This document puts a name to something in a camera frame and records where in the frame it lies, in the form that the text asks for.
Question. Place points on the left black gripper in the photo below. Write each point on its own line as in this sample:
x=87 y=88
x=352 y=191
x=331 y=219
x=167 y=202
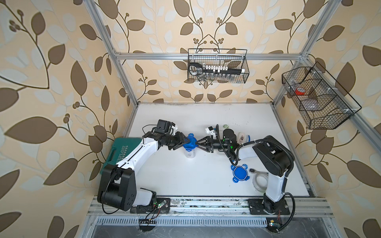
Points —
x=180 y=142

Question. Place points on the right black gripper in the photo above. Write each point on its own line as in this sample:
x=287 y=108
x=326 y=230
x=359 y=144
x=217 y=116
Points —
x=209 y=141

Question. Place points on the blue lid of cup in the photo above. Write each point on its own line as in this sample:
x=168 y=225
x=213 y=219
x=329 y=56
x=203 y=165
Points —
x=240 y=173
x=191 y=145

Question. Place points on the clear toiletry cup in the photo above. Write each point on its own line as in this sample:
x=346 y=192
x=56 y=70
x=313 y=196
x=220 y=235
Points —
x=190 y=153

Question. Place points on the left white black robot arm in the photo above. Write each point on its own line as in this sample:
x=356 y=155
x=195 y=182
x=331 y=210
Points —
x=118 y=187

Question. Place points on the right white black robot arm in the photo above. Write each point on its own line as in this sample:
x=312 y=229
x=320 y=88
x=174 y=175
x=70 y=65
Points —
x=276 y=158

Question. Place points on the clear tape roll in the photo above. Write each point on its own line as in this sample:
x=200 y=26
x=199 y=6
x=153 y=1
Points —
x=260 y=181

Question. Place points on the green plastic tool case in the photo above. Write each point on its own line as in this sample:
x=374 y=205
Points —
x=122 y=148

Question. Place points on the red item in basket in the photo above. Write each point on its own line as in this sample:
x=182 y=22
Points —
x=300 y=91

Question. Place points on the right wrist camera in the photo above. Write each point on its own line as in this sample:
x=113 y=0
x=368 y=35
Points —
x=210 y=131

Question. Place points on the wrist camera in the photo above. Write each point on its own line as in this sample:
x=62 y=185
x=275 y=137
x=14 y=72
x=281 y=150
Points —
x=166 y=127
x=210 y=131

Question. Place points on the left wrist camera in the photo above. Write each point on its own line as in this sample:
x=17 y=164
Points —
x=166 y=127

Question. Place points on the black handled scissors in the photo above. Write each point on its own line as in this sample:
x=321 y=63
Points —
x=196 y=69

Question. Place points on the back black wire basket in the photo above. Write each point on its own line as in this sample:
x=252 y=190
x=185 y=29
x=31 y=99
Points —
x=218 y=65

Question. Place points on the black wire basket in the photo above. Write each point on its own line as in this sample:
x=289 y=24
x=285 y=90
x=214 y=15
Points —
x=218 y=65
x=327 y=103

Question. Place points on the white black socket rail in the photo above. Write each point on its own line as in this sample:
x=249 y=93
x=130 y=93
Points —
x=224 y=70

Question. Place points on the aluminium front rail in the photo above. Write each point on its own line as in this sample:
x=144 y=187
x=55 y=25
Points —
x=306 y=207

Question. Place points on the right black wire basket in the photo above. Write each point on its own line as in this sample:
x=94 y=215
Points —
x=327 y=103

